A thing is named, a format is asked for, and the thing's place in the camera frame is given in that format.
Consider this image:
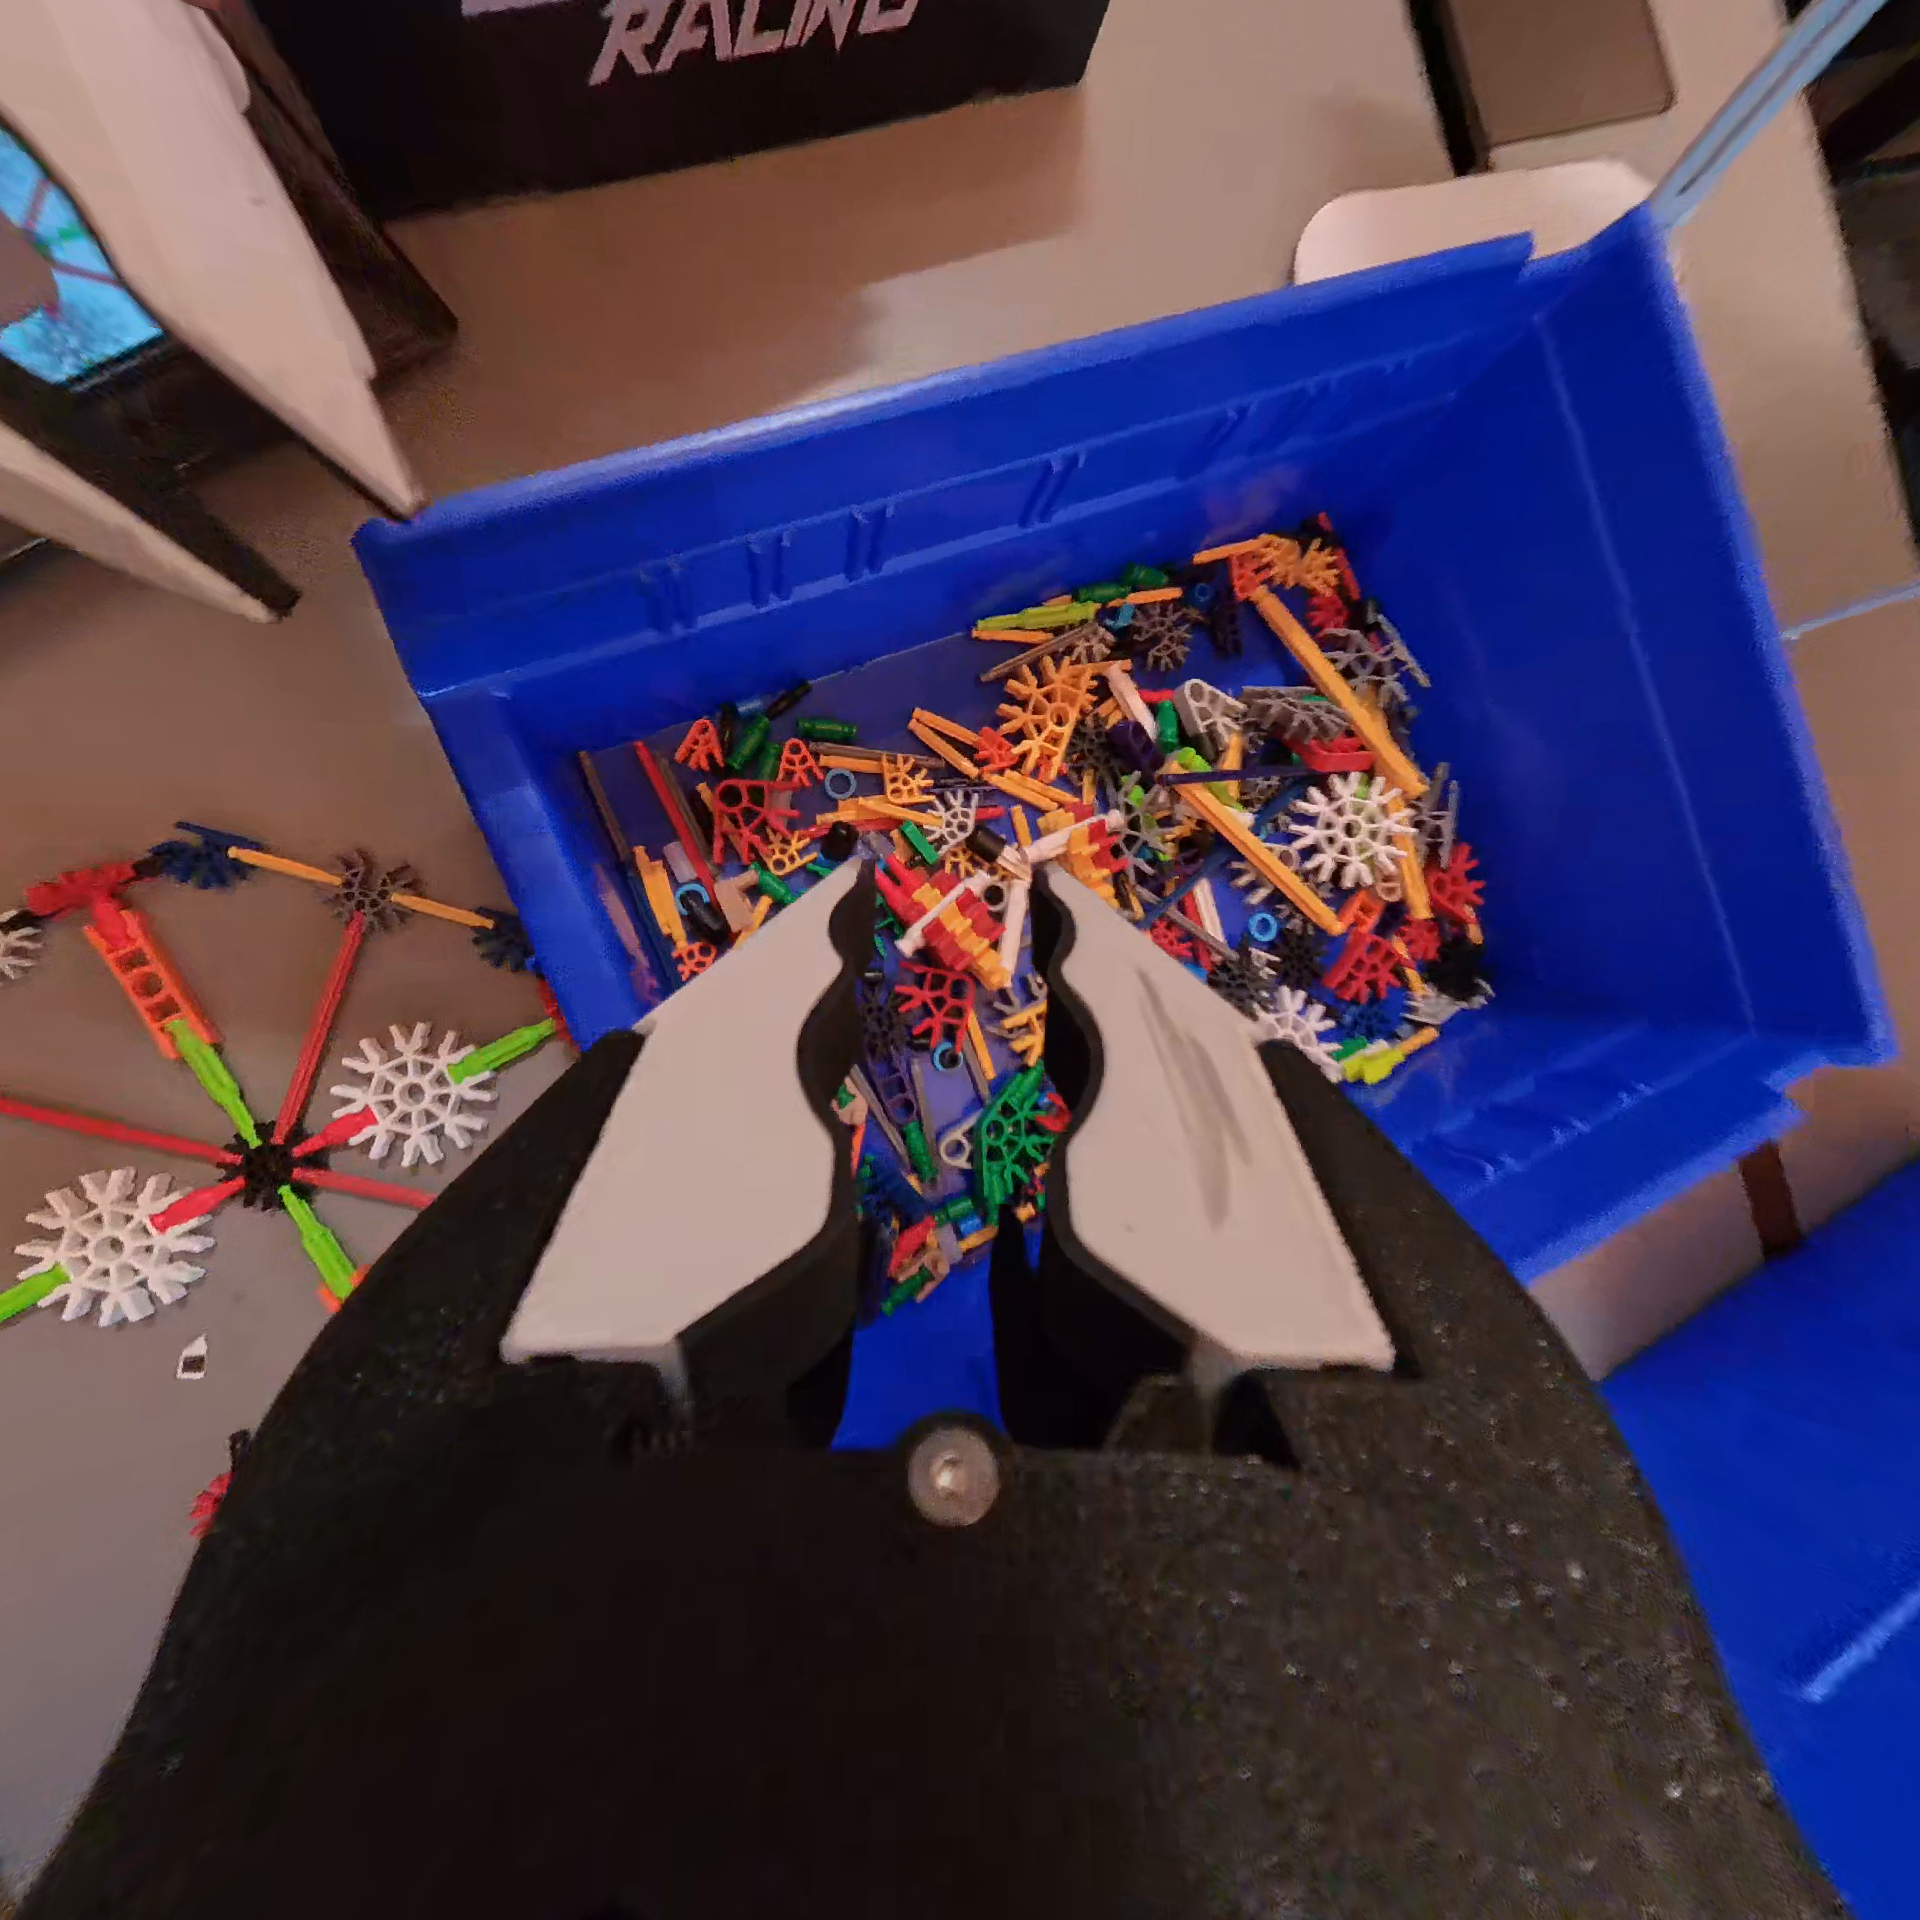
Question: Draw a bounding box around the blue plastic storage bin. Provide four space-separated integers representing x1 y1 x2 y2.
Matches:
1599 1196 1920 1920
351 199 1898 1284

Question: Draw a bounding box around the pile of colourful toy pieces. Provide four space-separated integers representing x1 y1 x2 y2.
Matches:
576 516 1503 1315

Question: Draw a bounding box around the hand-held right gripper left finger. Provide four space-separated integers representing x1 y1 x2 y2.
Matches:
502 859 882 1400

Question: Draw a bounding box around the black printed box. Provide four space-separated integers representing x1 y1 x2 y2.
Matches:
249 0 1113 221

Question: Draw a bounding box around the white rounded sheet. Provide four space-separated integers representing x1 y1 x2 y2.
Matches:
1293 161 1657 293

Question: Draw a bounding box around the aluminium bar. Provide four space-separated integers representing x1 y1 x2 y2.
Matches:
1650 0 1891 234

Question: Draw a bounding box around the spoked construction toy wheel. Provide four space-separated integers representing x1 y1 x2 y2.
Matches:
0 817 578 1332

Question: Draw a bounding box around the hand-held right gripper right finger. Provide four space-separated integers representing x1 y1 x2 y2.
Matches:
1035 859 1397 1386

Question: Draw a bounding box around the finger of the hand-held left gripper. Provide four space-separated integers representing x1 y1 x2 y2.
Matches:
0 0 429 524
0 349 304 627

